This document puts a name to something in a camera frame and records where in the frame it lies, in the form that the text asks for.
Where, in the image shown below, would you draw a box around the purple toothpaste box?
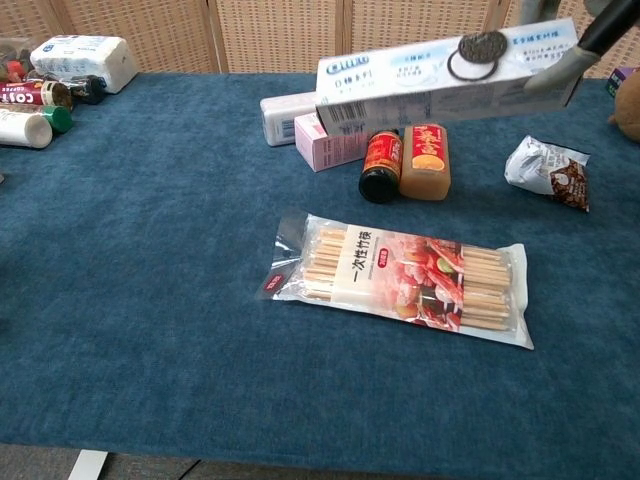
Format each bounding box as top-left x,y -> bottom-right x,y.
606,66 -> 640,99

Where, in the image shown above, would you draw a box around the brown juice bottle white cap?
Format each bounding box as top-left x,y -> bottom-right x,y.
398,123 -> 453,203

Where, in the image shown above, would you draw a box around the silver brown snack packet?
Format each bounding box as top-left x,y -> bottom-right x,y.
503,134 -> 592,214

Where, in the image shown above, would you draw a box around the white cylindrical bottle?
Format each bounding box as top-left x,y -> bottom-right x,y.
0,110 -> 55,150

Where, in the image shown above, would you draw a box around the rattan folding screen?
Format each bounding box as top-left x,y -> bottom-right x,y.
0,0 -> 640,82

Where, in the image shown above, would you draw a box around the white tissue pack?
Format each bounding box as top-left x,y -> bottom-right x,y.
29,34 -> 139,95

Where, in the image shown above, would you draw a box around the pink carton box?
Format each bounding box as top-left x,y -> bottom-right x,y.
293,111 -> 374,173

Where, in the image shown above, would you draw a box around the blue table cloth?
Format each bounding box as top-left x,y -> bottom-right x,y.
0,71 -> 640,465

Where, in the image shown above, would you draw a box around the clear plastic box red contents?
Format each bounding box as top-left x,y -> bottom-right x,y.
0,36 -> 42,84

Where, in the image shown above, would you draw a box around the Costa coffee bottle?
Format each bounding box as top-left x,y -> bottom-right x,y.
0,79 -> 76,113

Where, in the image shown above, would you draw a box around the white table leg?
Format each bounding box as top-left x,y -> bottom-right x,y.
69,448 -> 109,480

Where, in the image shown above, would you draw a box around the dark sauce bottle red label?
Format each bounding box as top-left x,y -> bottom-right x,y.
357,127 -> 405,205

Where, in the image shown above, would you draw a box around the small black bottle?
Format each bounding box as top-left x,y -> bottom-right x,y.
68,74 -> 109,107

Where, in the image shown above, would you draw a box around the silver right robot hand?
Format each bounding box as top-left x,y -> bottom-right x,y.
519,0 -> 640,94

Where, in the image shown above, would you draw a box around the green cap jar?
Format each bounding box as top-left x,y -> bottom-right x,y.
0,101 -> 75,134

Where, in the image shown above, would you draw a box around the white bottle blue cap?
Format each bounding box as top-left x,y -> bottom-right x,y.
259,90 -> 322,148

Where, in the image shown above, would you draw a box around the brown capybara plush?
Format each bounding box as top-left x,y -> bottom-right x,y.
606,69 -> 640,139

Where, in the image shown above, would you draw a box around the white Oreo cookie box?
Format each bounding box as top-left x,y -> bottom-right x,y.
315,17 -> 586,138

